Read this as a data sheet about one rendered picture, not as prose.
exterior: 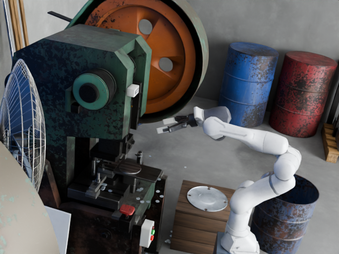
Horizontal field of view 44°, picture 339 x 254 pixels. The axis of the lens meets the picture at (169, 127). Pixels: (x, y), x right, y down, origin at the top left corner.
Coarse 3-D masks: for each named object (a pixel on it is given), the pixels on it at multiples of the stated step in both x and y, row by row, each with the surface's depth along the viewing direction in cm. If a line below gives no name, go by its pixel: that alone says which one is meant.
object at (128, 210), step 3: (123, 207) 208; (126, 207) 208; (129, 207) 208; (132, 207) 209; (120, 210) 206; (123, 210) 206; (126, 210) 206; (129, 210) 206; (132, 210) 207; (123, 213) 205; (126, 213) 205; (129, 213) 205; (132, 213) 206; (126, 216) 209
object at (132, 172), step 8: (120, 168) 235; (128, 168) 236; (136, 168) 237; (144, 168) 239; (152, 168) 240; (128, 176) 231; (136, 176) 231; (144, 176) 231; (152, 176) 232; (136, 184) 238
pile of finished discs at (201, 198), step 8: (192, 192) 298; (200, 192) 300; (208, 192) 301; (216, 192) 302; (192, 200) 290; (200, 200) 290; (208, 200) 291; (216, 200) 293; (224, 200) 294; (200, 208) 282; (208, 208) 284; (216, 208) 285
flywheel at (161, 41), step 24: (120, 0) 234; (144, 0) 230; (168, 0) 237; (96, 24) 243; (120, 24) 243; (168, 24) 236; (168, 48) 241; (192, 48) 234; (168, 72) 247; (192, 72) 240; (168, 96) 250
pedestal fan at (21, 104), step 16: (16, 64) 146; (16, 80) 135; (32, 80) 134; (16, 96) 149; (32, 96) 142; (0, 112) 148; (16, 112) 129; (32, 112) 123; (0, 128) 143; (16, 128) 148; (32, 128) 122; (16, 144) 131; (32, 160) 122; (32, 176) 123
